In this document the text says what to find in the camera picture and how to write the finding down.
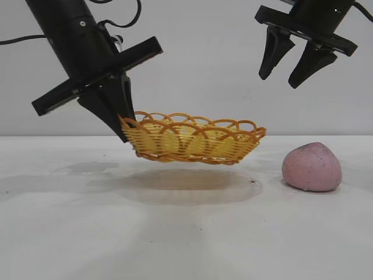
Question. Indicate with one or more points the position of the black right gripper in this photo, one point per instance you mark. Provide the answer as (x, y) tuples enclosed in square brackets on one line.
[(317, 20)]

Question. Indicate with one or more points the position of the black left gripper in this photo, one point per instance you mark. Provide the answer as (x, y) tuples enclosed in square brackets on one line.
[(81, 55)]

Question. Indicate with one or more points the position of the yellow woven plastic basket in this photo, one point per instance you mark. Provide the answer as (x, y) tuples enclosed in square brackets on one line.
[(189, 146)]

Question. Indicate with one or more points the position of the pink speckled peach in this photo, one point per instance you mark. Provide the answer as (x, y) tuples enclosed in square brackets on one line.
[(311, 167)]

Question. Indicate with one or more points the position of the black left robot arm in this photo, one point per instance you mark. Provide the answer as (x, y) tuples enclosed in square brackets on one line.
[(58, 7)]

